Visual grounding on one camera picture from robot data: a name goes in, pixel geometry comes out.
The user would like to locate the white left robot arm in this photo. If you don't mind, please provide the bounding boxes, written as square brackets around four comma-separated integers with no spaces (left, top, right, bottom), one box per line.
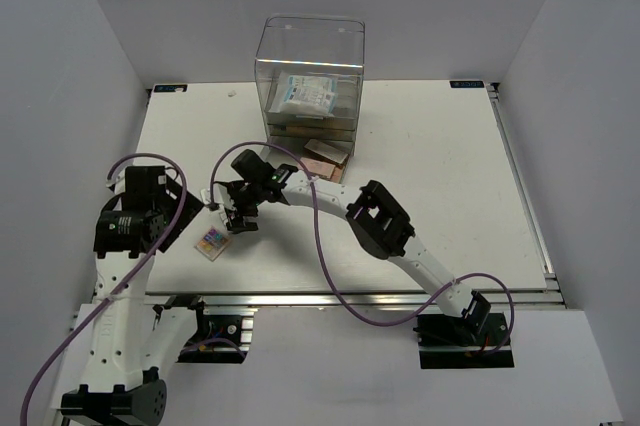
[59,165,212,425]

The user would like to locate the beige clear makeup compact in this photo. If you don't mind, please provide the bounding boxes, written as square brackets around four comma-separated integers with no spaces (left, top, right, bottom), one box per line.
[304,139,349,165]

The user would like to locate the brown four-pan eyeshadow palette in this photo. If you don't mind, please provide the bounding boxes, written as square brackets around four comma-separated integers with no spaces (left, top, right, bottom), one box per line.
[327,166,344,183]

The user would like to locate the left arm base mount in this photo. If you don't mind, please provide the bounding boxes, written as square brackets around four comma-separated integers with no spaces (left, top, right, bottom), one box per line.
[178,307,254,365]

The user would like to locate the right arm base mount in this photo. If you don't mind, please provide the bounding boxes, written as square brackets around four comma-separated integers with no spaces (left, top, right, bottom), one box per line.
[413,313,515,370]

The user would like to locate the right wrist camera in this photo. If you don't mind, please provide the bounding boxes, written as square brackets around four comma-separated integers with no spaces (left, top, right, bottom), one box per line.
[200,186,225,211]

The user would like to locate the blue label sticker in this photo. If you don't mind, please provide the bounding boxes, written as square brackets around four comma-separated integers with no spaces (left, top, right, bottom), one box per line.
[152,84,188,93]
[449,80,485,89]

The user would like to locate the blue label sticker right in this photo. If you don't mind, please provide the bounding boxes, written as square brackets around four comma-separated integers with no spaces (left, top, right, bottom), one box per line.
[449,80,485,89]

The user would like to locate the blue label sticker left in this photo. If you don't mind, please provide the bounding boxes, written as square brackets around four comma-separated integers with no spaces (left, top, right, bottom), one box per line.
[152,84,188,93]

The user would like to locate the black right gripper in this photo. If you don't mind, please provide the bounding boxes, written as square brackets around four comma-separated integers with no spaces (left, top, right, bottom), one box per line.
[224,181,266,235]

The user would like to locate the colourful eyeshadow palette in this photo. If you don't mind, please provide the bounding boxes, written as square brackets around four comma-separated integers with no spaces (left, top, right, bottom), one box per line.
[194,227,231,261]

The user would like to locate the clear smoky makeup organizer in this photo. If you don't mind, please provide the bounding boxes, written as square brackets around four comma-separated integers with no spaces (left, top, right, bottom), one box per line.
[254,14,365,183]

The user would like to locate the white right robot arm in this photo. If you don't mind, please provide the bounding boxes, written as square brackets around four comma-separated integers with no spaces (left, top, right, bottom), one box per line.
[210,149,491,345]

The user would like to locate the pink slim makeup palette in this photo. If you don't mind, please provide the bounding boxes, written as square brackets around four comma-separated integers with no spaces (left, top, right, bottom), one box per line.
[300,157,335,180]

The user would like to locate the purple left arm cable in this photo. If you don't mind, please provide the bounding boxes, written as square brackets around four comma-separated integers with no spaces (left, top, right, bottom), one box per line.
[18,153,249,426]

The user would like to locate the white cotton pad pack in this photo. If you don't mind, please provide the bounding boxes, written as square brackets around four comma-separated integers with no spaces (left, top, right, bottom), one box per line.
[298,76,337,116]

